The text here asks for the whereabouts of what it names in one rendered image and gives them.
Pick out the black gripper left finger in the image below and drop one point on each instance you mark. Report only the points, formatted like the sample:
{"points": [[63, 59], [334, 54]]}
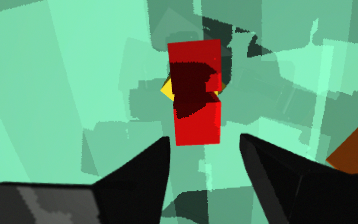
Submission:
{"points": [[132, 194]]}

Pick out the yellow cube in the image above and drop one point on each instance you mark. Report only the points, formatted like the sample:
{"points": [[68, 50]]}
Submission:
{"points": [[167, 88]]}

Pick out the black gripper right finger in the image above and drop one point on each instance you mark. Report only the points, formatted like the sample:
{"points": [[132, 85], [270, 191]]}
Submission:
{"points": [[295, 190]]}

